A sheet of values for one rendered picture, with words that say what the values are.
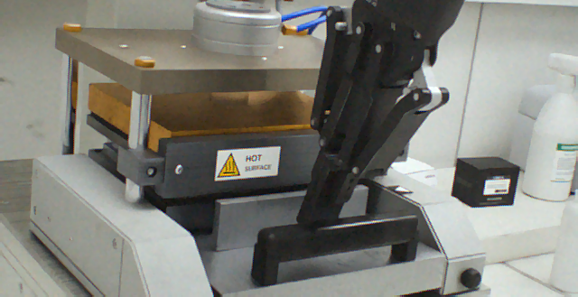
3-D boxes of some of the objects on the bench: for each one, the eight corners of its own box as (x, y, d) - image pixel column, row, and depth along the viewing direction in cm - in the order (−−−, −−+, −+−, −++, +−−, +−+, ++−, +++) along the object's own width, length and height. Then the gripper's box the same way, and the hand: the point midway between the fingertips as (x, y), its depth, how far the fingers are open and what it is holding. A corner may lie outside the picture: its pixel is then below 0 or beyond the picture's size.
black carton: (450, 196, 151) (456, 157, 150) (490, 193, 156) (498, 155, 154) (471, 208, 146) (479, 168, 145) (514, 205, 150) (521, 166, 149)
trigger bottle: (511, 190, 159) (537, 51, 153) (537, 184, 164) (564, 51, 158) (554, 206, 153) (583, 62, 147) (580, 199, 158) (609, 60, 152)
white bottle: (582, 297, 127) (601, 200, 124) (545, 287, 129) (564, 191, 126) (586, 285, 132) (606, 191, 128) (551, 275, 134) (570, 183, 130)
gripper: (330, -88, 63) (239, 179, 75) (439, 2, 55) (317, 286, 67) (409, -79, 67) (312, 172, 79) (523, 5, 59) (394, 273, 71)
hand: (328, 190), depth 71 cm, fingers closed
